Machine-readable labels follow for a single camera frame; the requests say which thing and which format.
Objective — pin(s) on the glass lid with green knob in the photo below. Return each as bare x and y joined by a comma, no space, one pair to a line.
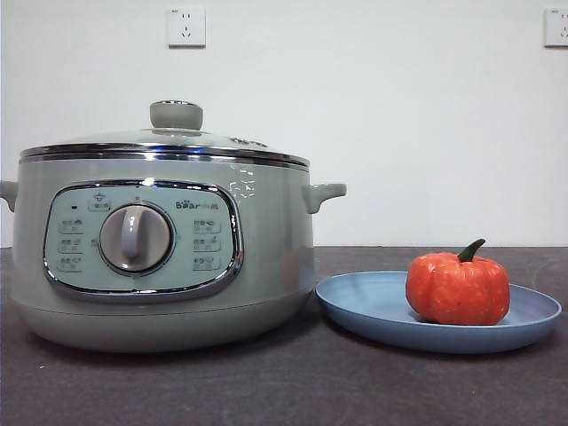
177,137

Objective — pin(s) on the white wall socket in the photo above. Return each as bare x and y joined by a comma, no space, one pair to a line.
186,26
557,26

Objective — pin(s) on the small orange pumpkin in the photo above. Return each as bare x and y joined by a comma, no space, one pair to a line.
457,288

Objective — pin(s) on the pale green electric steamer pot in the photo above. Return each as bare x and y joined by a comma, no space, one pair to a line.
266,248

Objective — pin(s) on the blue plate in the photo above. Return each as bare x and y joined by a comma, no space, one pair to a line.
364,306

